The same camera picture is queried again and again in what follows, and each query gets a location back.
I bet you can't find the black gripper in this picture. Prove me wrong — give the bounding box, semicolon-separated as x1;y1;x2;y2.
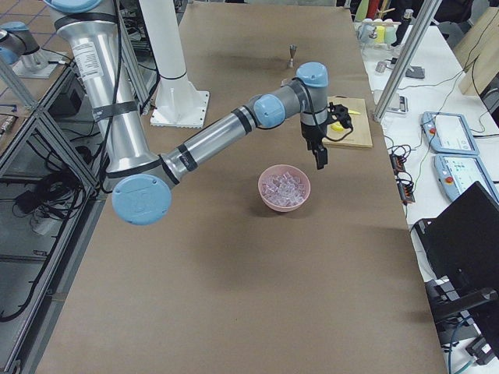
301;122;328;170

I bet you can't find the steel double jigger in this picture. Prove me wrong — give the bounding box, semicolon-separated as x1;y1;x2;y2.
287;44;297;69

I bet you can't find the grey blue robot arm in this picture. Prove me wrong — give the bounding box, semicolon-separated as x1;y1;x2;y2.
48;1;331;225
1;21;48;71

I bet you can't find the clear ice cubes pile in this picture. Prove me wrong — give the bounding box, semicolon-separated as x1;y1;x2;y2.
260;171;306;207

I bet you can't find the yellow lemon slice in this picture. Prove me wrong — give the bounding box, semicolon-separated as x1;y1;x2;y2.
331;122;345;132

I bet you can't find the bamboo cutting board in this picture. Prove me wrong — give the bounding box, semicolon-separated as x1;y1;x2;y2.
323;97;373;148

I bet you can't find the pink bowl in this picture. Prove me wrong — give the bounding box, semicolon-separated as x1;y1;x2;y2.
257;164;311;213

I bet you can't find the blue teach pendant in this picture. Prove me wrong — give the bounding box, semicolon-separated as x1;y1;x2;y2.
421;111;480;156
434;153;498;202

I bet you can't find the light blue mug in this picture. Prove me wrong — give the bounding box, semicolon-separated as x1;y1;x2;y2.
357;23;374;44

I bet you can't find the wooden mug tree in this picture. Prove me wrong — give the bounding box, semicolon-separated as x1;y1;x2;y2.
362;0;402;44

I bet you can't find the black steel flask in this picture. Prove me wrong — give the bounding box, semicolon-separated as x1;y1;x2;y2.
395;9;413;45

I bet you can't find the black laptop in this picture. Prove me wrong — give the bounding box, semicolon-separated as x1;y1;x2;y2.
413;182;498;296

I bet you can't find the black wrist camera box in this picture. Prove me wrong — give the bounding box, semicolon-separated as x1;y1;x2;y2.
328;102;353;129

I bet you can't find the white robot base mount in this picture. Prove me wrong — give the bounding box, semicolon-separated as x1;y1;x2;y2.
140;0;210;129

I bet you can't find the aluminium frame post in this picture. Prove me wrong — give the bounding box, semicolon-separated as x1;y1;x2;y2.
373;0;442;122

